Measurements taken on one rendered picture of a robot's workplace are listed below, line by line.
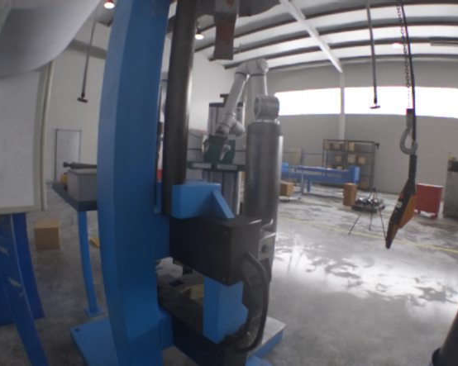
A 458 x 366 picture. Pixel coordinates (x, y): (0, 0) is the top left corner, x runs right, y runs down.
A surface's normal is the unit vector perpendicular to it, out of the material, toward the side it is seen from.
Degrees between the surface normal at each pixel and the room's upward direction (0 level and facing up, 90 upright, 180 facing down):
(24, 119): 90
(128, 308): 90
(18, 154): 90
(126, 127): 90
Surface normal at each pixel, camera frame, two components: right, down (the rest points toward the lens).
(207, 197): 0.73, 0.11
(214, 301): -0.68, 0.04
